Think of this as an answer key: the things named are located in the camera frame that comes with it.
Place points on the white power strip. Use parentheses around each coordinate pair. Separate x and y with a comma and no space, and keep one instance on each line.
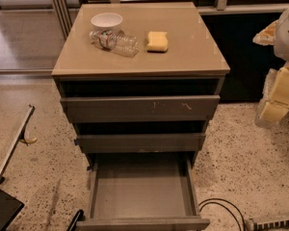
(267,223)

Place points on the grey middle drawer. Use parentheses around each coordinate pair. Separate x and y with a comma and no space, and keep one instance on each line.
(140,143)

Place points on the grey open bottom drawer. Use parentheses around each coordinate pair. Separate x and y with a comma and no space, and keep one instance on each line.
(142,192)

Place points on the grey top drawer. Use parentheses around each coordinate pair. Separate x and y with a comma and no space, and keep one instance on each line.
(137,109)

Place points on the grey metal bar with hook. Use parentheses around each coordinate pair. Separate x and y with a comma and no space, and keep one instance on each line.
(19,136)

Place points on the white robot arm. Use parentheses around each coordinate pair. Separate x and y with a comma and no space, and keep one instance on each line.
(281,45)

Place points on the tan three-drawer cabinet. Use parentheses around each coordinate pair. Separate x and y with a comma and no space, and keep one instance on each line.
(192,65)

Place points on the white ceramic bowl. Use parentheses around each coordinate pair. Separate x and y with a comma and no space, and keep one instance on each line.
(107,21)

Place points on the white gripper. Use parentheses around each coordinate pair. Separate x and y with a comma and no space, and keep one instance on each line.
(288,36)

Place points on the yellow sponge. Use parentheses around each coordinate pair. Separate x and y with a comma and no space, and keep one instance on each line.
(157,41)

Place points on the black handle near drawer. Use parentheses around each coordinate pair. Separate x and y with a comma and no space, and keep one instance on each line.
(79,216)

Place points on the clear plastic water bottle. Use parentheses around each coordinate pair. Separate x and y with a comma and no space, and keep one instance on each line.
(116,43)

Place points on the black box at lower left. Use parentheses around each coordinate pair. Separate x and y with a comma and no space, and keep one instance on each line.
(9,209)

